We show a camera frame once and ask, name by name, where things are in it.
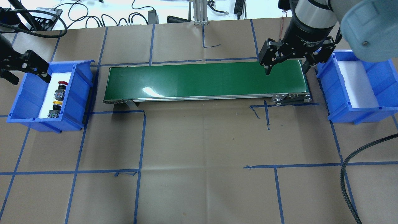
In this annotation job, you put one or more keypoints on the blue destination bin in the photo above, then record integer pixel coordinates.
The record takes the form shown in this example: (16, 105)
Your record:
(382, 77)

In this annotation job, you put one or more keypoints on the aluminium frame post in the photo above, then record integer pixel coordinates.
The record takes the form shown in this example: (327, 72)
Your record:
(200, 12)

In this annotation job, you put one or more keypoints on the white foam pad source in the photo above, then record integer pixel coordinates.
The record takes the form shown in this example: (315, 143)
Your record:
(52, 86)

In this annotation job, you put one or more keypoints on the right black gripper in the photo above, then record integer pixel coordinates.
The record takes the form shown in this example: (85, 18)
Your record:
(306, 36)

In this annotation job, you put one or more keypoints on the red push button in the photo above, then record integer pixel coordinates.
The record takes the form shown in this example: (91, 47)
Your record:
(59, 93)

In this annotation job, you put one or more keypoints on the white foam pad destination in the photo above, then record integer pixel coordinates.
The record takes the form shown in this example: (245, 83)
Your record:
(358, 87)

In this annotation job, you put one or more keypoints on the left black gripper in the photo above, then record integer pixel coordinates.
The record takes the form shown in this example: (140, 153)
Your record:
(27, 61)

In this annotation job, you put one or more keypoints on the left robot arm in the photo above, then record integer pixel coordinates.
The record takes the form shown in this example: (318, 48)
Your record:
(11, 21)

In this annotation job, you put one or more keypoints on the green conveyor belt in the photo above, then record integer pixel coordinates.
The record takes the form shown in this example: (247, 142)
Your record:
(284, 83)

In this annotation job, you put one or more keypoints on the black power adapter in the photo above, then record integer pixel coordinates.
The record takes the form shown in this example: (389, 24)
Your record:
(152, 17)

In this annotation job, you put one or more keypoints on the yellow push button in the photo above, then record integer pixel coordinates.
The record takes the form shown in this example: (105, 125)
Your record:
(56, 110)

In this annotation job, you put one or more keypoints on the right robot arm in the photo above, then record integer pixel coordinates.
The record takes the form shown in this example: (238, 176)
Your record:
(316, 26)

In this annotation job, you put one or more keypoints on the blue source bin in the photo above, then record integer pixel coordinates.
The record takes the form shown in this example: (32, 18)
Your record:
(30, 96)

